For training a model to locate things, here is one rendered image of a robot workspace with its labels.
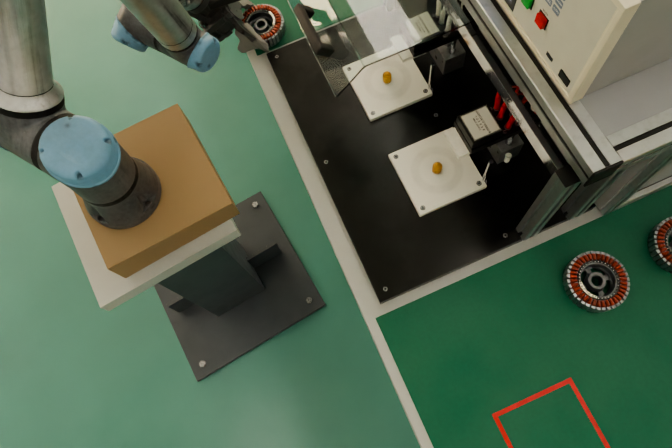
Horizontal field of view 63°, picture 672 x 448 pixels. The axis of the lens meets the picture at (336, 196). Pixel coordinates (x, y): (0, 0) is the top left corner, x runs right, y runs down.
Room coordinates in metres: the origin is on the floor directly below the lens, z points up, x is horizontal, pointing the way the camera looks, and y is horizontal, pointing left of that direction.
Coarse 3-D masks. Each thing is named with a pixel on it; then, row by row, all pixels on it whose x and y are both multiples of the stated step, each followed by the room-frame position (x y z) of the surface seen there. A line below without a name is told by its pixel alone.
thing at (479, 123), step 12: (480, 108) 0.47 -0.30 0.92; (492, 108) 0.47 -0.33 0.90; (456, 120) 0.46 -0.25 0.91; (468, 120) 0.45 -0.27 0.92; (480, 120) 0.44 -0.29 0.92; (492, 120) 0.44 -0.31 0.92; (504, 120) 0.44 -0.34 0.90; (540, 120) 0.42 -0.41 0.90; (444, 132) 0.46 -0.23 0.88; (456, 132) 0.45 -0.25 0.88; (468, 132) 0.43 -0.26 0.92; (480, 132) 0.42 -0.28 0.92; (492, 132) 0.41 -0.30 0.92; (504, 132) 0.42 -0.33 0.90; (516, 132) 0.41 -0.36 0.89; (456, 144) 0.43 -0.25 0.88; (468, 144) 0.41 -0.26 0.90; (480, 144) 0.40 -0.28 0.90; (492, 144) 0.41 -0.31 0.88
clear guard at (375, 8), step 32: (288, 0) 0.74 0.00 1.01; (320, 0) 0.68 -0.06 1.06; (352, 0) 0.66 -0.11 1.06; (384, 0) 0.64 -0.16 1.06; (416, 0) 0.63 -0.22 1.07; (448, 0) 0.61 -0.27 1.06; (320, 32) 0.63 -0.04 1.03; (352, 32) 0.59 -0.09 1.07; (384, 32) 0.58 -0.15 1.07; (416, 32) 0.56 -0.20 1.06; (448, 32) 0.55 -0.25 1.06; (320, 64) 0.58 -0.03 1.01; (352, 64) 0.54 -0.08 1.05
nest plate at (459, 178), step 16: (416, 144) 0.49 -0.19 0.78; (432, 144) 0.48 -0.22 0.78; (448, 144) 0.47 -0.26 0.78; (400, 160) 0.47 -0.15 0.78; (416, 160) 0.46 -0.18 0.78; (432, 160) 0.45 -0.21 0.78; (448, 160) 0.44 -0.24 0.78; (464, 160) 0.43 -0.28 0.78; (400, 176) 0.43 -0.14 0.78; (416, 176) 0.42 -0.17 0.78; (432, 176) 0.41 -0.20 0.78; (448, 176) 0.40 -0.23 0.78; (464, 176) 0.40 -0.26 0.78; (480, 176) 0.39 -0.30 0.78; (416, 192) 0.39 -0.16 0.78; (432, 192) 0.38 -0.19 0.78; (448, 192) 0.37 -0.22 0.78; (464, 192) 0.36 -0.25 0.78; (416, 208) 0.35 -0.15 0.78; (432, 208) 0.35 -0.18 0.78
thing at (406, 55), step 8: (472, 24) 0.67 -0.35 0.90; (456, 32) 0.66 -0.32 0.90; (432, 40) 0.65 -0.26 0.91; (440, 40) 0.65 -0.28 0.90; (448, 40) 0.65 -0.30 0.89; (456, 40) 0.66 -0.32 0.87; (416, 48) 0.64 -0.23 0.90; (424, 48) 0.64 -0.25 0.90; (432, 48) 0.64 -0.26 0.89; (400, 56) 0.65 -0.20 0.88; (408, 56) 0.64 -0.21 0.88; (416, 56) 0.64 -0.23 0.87
